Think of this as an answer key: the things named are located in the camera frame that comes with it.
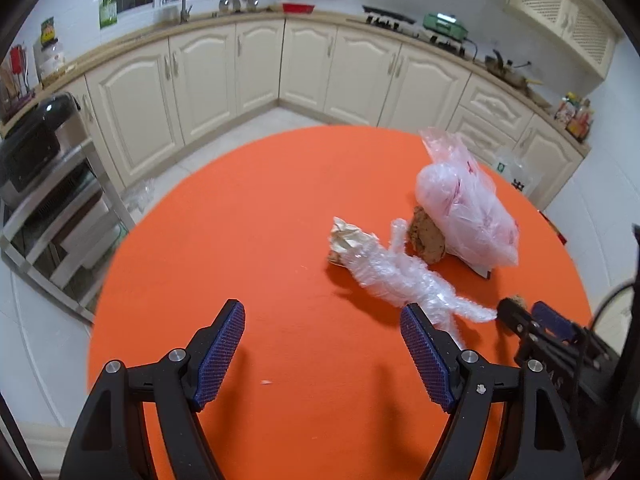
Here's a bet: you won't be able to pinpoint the frying pan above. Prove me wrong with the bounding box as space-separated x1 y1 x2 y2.
484 49 553 108

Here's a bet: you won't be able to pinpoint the white metal rack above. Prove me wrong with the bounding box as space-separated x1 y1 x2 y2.
0 137 138 323

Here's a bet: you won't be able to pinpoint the condiment bottles on counter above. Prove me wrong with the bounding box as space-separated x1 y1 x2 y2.
554 91 595 142

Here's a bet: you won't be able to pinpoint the black gas stove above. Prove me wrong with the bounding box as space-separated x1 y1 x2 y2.
361 4 478 58

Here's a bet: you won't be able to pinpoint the crumpled clear plastic bag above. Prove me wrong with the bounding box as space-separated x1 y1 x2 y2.
121 176 157 212

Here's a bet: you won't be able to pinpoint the chopstick holder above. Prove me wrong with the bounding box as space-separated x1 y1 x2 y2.
0 67 37 121

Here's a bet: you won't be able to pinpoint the clear storage jar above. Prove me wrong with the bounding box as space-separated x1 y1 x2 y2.
36 40 67 86

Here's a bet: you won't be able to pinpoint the cream kitchen cabinets with countertop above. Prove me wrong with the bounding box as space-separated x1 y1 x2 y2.
0 7 593 211

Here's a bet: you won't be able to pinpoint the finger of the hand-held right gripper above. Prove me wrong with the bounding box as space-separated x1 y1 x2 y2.
497 297 546 361
531 301 610 362

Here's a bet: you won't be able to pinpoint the beige paper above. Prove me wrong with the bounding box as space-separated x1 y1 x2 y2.
327 216 383 267

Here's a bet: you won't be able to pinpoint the black rice cooker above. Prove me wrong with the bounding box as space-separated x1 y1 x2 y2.
0 91 82 206

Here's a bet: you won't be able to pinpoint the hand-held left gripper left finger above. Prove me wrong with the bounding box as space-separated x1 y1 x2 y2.
60 299 247 480

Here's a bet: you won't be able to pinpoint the clear plastic film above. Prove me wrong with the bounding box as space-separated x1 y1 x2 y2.
345 217 499 348

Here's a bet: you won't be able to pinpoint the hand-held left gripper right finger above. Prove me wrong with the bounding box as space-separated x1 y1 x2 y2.
400 302 585 480

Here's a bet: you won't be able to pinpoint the green electric pot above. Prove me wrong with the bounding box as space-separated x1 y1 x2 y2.
423 11 472 42

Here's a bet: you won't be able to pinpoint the round brown cookie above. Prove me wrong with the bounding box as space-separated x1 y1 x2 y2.
406 206 447 264

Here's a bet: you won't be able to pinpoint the black cable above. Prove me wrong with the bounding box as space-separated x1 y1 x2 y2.
589 277 640 333

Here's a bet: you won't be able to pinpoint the clear red-printed plastic bag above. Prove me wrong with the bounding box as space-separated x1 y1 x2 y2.
415 127 521 268

